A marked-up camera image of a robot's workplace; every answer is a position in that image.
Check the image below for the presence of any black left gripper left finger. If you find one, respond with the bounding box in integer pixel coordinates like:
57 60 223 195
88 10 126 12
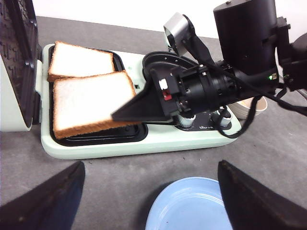
0 161 85 230

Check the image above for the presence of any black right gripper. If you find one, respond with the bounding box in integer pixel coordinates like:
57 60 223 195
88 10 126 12
112 64 239 123

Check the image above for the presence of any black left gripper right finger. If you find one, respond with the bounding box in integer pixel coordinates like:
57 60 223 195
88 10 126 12
218 160 307 230

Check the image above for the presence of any white bread slice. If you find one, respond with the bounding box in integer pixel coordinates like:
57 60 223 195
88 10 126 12
47 41 115 82
53 70 136 139

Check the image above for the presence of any beige ribbed ceramic bowl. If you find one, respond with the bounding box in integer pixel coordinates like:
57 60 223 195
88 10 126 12
228 97 268 119

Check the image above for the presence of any breakfast maker hinged lid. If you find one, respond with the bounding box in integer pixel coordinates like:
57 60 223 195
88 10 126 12
0 0 42 132

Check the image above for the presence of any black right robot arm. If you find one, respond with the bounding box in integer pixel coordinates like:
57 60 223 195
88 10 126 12
112 0 307 124

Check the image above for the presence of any mint green breakfast maker base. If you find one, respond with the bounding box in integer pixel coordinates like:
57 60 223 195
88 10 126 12
36 44 233 160

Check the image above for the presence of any left silver control knob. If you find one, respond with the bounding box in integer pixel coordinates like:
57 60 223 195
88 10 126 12
174 115 196 128

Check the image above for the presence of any silver control knob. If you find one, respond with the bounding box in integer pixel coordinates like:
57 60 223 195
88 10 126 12
174 115 196 128
212 107 232 127

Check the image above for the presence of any black round frying pan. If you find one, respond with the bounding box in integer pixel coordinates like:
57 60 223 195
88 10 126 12
142 51 198 81

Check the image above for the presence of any blue plastic plate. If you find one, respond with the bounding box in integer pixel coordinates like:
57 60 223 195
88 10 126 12
145 177 232 230

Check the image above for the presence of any right silver control knob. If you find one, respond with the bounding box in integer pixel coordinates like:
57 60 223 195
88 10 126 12
212 107 232 127

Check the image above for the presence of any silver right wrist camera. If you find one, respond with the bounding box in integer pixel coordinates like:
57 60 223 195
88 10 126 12
164 12 193 56

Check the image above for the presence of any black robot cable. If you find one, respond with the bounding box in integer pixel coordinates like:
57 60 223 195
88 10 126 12
182 35 307 139

